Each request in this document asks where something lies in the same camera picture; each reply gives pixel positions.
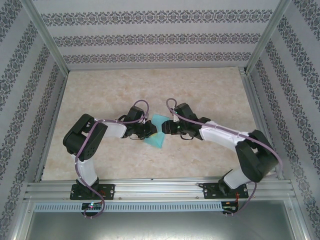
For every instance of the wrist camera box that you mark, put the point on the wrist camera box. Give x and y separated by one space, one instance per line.
175 120
145 120

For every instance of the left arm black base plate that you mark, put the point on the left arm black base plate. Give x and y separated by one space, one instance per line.
110 191

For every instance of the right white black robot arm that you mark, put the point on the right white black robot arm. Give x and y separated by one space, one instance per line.
220 135

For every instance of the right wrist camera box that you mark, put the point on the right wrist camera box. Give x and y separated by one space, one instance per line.
175 120

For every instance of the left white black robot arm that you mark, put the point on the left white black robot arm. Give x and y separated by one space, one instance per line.
112 130

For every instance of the wide aluminium mounting rail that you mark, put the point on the wide aluminium mounting rail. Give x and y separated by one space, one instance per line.
160 190

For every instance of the broad aluminium side rail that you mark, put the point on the broad aluminium side rail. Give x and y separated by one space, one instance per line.
255 100

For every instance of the teal square paper sheet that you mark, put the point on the teal square paper sheet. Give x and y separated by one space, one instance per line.
156 142

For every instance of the grey sheet metal tray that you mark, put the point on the grey sheet metal tray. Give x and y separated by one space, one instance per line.
160 227

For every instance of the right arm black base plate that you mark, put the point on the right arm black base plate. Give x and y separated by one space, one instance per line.
210 191

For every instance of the aluminium frame post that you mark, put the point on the aluminium frame post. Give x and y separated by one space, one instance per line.
268 35
45 35

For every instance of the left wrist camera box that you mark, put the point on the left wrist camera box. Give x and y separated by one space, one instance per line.
145 120

